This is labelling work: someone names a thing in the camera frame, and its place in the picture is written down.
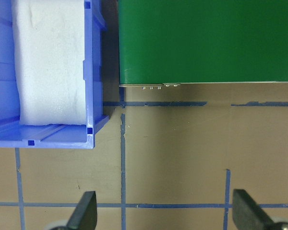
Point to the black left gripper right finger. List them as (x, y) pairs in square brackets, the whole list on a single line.
[(247, 214)]

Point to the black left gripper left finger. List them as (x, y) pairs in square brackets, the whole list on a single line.
[(84, 216)]

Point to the brown paper table cover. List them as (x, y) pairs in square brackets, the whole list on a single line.
[(167, 159)]

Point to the blue bin left side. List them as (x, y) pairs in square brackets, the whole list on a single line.
[(15, 135)]

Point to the white foam pad left bin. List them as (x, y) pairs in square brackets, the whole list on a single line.
[(49, 54)]

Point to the green conveyor belt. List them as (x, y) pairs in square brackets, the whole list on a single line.
[(203, 41)]

